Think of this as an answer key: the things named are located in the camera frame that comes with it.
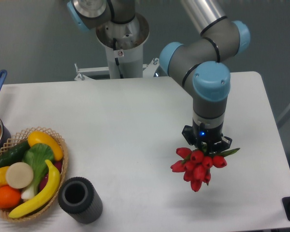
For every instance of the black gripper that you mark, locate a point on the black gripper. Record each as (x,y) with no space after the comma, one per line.
(196,134)

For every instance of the red tulip bouquet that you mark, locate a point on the red tulip bouquet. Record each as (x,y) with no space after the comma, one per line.
(196,164)

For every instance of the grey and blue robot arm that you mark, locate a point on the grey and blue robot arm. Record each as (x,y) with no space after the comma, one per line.
(198,68)

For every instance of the dark grey ribbed vase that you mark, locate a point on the dark grey ribbed vase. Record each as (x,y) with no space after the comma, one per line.
(78,198)

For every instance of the dark red vegetable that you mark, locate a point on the dark red vegetable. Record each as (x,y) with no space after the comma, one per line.
(58,165)

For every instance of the yellow banana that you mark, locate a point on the yellow banana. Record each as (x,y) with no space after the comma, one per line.
(42,197)

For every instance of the green bok choy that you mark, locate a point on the green bok choy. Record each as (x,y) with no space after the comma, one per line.
(35,157)

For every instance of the woven wicker basket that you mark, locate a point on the woven wicker basket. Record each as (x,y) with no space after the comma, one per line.
(20,137)

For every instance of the beige round disc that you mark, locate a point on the beige round disc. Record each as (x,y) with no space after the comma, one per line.
(19,175)

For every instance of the green cucumber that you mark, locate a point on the green cucumber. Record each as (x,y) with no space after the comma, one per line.
(14,154)

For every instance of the orange fruit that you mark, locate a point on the orange fruit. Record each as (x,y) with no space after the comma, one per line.
(9,197)

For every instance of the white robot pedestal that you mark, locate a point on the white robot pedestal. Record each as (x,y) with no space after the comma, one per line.
(123,44)

